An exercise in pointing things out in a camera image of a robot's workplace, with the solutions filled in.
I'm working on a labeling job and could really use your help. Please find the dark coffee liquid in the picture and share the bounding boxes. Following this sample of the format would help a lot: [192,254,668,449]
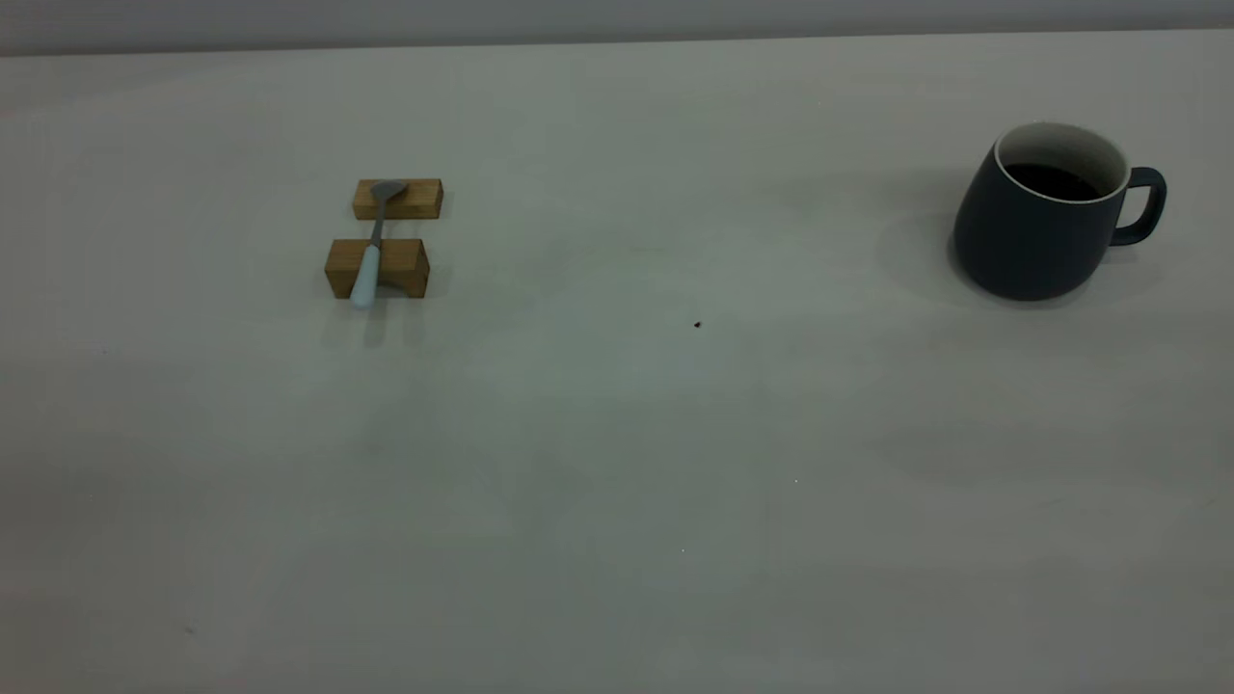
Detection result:
[1003,164,1103,201]

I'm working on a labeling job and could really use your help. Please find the spoon with pale blue handle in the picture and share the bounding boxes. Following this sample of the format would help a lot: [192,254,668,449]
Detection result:
[349,179,410,309]

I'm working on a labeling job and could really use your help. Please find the arched wooden block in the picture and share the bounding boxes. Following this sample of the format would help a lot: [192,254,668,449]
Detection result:
[324,238,430,300]

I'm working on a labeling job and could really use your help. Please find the dark grey ceramic mug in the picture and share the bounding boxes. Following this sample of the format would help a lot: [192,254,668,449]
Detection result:
[952,121,1167,302]

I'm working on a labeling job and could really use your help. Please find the rectangular wooden block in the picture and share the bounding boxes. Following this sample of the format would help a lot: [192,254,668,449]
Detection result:
[352,178,444,221]

